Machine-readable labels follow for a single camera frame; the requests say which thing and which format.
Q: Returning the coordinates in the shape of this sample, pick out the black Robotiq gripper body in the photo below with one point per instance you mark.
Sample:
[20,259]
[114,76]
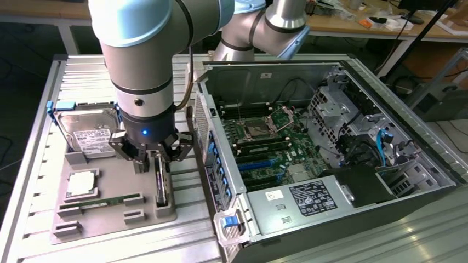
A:
[146,128]

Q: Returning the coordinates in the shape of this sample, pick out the green graphics card black shroud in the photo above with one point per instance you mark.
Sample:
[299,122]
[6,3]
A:
[162,180]

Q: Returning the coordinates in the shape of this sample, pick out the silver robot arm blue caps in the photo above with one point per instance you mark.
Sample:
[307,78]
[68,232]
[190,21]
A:
[139,41]

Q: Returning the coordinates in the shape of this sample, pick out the hard disk in blue carrier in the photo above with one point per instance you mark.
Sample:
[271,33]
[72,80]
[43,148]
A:
[87,128]

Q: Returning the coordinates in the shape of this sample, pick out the silver CPU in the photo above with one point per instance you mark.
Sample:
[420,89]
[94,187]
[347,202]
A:
[82,184]

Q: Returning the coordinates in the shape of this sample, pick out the CPU socket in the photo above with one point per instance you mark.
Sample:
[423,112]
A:
[254,128]

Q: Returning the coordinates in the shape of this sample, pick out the blue expansion slot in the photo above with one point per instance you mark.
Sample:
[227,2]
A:
[258,165]

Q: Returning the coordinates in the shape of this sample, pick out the silver socket cover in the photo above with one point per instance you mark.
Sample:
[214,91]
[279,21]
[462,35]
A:
[271,118]

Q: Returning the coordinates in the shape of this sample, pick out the grey parts rack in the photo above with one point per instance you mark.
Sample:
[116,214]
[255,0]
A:
[110,219]

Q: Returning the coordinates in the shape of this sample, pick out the blue case latch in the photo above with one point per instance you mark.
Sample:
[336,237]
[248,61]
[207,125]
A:
[230,222]

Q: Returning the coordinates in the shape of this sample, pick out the silver chipset heat sink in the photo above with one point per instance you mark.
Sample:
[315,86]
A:
[298,173]

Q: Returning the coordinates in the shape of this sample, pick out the green Dell motherboard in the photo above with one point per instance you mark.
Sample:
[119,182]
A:
[303,148]

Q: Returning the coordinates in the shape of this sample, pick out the silver power supply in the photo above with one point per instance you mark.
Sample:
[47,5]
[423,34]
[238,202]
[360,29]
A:
[278,213]

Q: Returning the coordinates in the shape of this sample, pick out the silver disk bay cage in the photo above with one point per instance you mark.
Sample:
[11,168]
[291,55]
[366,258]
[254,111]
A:
[328,109]

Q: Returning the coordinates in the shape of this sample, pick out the black plastic air shroud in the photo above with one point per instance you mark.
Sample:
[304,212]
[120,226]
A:
[358,186]

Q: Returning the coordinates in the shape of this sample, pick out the open black PC case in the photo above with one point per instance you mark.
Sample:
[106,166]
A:
[328,241]

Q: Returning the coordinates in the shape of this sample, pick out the silver perforated disk bay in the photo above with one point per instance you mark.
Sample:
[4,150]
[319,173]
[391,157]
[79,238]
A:
[406,180]

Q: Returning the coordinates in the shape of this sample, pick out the dark grey floor unit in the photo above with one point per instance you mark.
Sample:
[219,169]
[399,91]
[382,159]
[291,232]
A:
[446,104]

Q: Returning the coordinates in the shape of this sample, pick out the black monitor stand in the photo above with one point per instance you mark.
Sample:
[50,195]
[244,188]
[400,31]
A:
[415,19]

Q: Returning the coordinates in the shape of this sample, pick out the black slanted stand pole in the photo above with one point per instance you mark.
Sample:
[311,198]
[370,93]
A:
[428,26]

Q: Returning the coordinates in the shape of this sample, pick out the white flat box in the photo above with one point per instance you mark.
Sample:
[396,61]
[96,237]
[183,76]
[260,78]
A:
[454,27]

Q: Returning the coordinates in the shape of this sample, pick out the wooden desk white frame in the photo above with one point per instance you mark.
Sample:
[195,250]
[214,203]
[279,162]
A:
[36,11]

